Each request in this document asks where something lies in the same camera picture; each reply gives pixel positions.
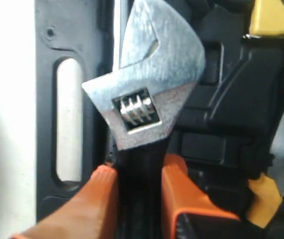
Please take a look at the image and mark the black plastic tool case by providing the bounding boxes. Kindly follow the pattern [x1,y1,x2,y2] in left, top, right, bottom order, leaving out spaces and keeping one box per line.
[34,0,284,239]

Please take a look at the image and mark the adjustable wrench black handle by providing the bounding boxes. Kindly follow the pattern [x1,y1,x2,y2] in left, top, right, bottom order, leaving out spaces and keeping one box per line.
[82,0,206,239]

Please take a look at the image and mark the pliers yellow black handles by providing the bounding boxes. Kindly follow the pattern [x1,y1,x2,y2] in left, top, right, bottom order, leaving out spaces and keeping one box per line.
[245,173,284,229]

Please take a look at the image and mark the yellow tape measure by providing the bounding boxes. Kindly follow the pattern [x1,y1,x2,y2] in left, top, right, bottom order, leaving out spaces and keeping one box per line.
[249,0,284,38]

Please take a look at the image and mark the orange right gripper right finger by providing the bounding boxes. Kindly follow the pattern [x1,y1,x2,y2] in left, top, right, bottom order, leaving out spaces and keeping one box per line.
[161,154,240,239]

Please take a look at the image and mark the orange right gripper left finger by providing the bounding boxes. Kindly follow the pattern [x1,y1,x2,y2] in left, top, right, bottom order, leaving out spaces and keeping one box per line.
[12,166,119,239]

